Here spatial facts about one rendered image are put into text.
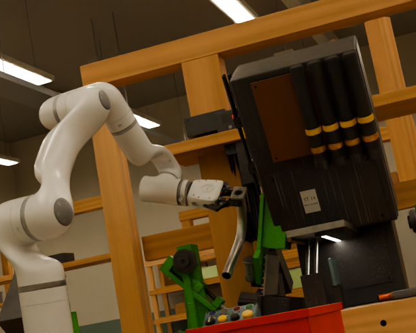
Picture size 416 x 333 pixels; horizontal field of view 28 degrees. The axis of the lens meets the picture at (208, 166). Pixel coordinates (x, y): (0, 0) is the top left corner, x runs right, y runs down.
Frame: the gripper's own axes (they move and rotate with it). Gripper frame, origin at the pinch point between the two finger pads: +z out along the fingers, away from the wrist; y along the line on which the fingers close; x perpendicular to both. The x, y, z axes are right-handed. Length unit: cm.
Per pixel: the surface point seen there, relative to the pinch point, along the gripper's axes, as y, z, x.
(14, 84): 341, -301, 202
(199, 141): 23.5, -18.7, -2.5
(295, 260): 641, -132, 689
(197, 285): -25.4, -7.3, 14.2
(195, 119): 32.9, -22.8, -4.5
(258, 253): -20.7, 11.4, 2.0
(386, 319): -46, 51, -6
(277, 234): -14.7, 16.0, -0.5
